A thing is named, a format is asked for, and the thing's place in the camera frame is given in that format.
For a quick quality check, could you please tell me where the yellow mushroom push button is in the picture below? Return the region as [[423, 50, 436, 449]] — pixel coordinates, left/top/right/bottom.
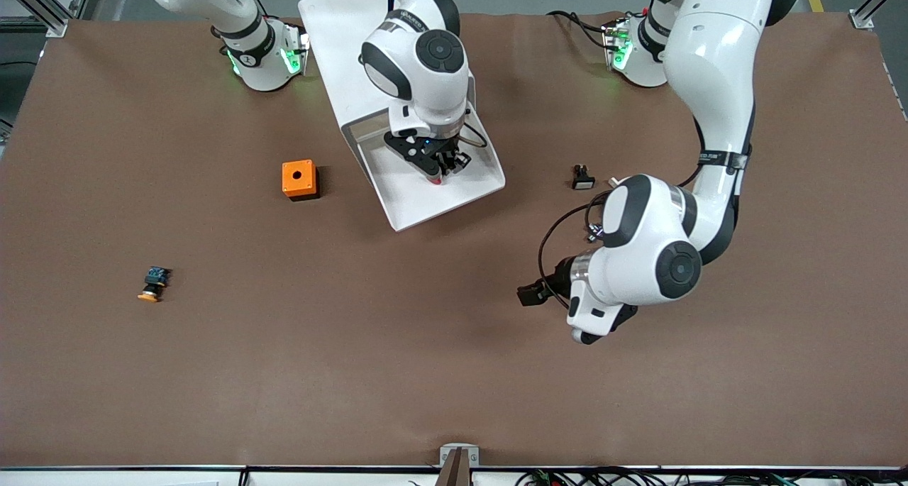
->
[[137, 265, 172, 304]]

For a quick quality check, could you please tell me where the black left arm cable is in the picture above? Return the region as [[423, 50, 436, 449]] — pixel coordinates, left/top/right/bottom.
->
[[537, 188, 614, 309]]

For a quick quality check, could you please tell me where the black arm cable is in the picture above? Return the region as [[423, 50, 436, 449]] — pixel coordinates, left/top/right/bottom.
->
[[458, 117, 490, 150], [537, 188, 614, 309]]

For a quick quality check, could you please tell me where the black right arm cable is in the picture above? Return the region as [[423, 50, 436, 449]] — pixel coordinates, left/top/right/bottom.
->
[[458, 117, 490, 150]]

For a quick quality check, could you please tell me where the orange button enclosure box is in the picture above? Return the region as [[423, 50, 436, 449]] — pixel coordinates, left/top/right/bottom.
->
[[282, 159, 321, 202]]

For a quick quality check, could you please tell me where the black cable on table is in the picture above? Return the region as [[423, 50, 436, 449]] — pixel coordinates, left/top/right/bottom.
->
[[546, 9, 614, 50]]

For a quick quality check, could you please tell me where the grey metal mount bracket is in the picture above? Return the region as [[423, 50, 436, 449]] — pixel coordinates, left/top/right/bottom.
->
[[436, 443, 480, 486]]

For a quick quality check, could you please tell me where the black cable bundle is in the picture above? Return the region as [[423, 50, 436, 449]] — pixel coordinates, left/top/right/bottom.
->
[[514, 467, 908, 486]]

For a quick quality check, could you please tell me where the aluminium frame profile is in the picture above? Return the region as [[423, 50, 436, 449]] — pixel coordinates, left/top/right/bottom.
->
[[849, 0, 908, 31], [0, 0, 72, 38]]

